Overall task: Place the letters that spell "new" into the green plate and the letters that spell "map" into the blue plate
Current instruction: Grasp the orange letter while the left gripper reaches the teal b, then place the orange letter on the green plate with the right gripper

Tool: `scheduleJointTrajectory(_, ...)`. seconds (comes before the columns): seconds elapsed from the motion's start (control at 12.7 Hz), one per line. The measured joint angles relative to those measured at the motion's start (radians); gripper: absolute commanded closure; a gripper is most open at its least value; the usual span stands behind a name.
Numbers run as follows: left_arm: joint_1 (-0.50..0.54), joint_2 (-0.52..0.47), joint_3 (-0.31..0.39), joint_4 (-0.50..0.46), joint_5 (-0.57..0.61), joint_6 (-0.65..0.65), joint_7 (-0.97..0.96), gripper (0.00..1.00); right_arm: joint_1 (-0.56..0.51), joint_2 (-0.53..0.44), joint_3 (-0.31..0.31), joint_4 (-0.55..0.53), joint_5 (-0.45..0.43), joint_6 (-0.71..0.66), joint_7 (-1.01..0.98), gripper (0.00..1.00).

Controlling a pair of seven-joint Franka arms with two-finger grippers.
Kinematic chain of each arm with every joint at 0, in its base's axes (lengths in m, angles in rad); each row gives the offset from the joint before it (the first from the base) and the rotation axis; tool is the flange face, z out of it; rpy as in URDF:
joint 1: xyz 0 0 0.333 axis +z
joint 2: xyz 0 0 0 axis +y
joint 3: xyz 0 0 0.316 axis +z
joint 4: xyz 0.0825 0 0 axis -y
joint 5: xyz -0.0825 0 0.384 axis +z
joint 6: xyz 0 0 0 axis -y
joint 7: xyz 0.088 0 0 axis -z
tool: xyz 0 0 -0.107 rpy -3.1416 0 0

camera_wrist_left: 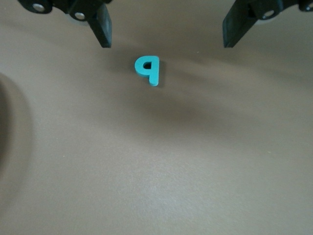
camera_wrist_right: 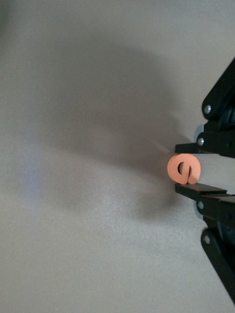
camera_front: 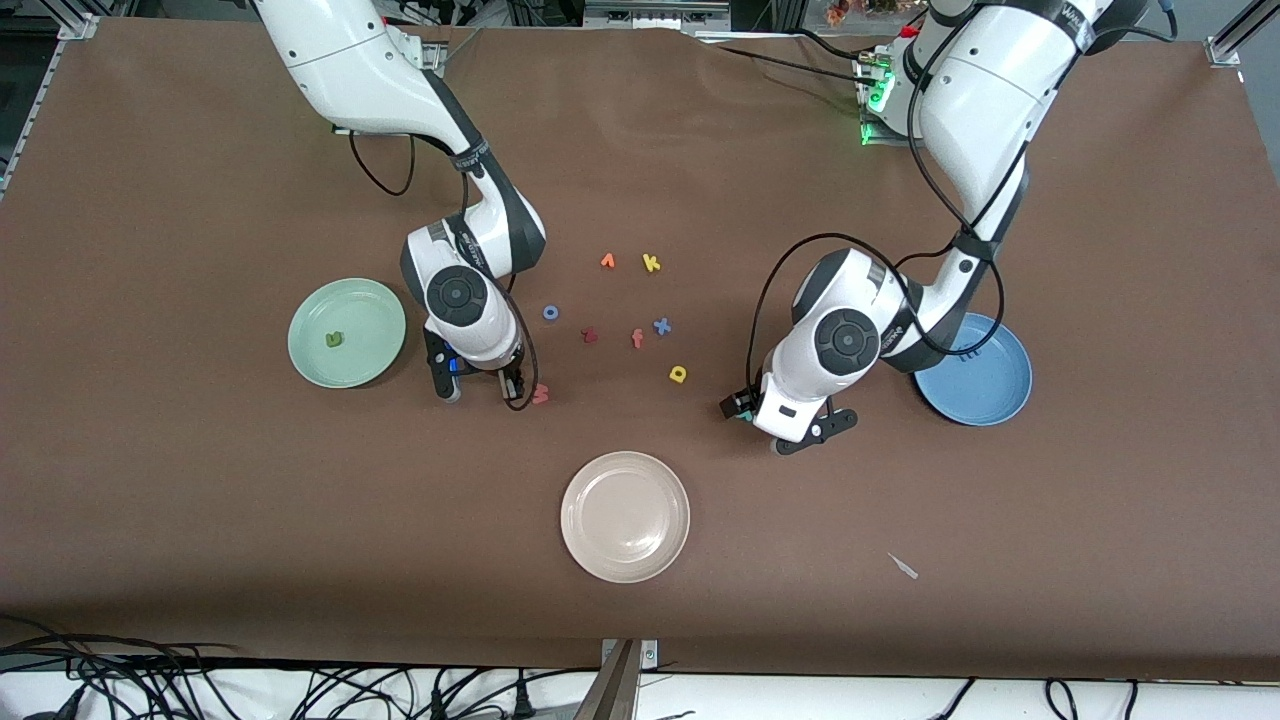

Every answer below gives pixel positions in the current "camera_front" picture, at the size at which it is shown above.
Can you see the aluminium frame corner bracket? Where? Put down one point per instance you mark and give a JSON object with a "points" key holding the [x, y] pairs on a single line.
{"points": [[80, 27]]}

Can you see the black power plug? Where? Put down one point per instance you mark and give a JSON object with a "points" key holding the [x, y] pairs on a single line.
{"points": [[521, 700], [440, 705]]}

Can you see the small white plastic scrap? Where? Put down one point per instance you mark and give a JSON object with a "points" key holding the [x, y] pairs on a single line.
{"points": [[903, 566]]}

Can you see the orange dried flowers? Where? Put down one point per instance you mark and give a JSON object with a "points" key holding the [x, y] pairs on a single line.
{"points": [[838, 12]]}

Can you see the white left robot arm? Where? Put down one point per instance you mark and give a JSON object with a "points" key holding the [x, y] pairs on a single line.
{"points": [[990, 100]]}

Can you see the aluminium frame profile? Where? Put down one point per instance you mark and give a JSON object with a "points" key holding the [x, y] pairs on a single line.
{"points": [[1225, 50]]}

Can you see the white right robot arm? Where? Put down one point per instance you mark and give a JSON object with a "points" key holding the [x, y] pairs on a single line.
{"points": [[350, 70]]}

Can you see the aluminium frame rail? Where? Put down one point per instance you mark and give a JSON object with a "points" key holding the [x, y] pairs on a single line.
{"points": [[35, 112]]}

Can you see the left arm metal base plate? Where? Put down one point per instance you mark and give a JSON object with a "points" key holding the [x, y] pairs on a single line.
{"points": [[880, 140]]}

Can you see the metal table edge bracket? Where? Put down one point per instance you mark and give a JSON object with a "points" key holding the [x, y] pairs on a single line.
{"points": [[650, 655]]}

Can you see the blue plate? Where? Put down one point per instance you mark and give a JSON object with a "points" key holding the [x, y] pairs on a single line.
{"points": [[990, 390]]}

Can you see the beige plate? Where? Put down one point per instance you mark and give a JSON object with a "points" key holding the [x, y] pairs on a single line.
{"points": [[625, 517]]}

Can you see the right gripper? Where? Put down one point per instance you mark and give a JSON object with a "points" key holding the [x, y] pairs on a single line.
{"points": [[510, 379]]}

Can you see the grey metal box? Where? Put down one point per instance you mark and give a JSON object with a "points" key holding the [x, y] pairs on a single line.
{"points": [[655, 15]]}

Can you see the brown paper table cover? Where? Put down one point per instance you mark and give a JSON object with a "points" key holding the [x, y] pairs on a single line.
{"points": [[200, 500]]}

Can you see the grey metal post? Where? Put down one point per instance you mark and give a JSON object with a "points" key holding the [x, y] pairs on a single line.
{"points": [[612, 695]]}

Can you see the green plate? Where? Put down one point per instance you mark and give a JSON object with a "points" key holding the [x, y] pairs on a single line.
{"points": [[365, 350]]}

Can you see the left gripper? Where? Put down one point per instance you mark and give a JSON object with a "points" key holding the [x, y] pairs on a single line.
{"points": [[741, 403]]}

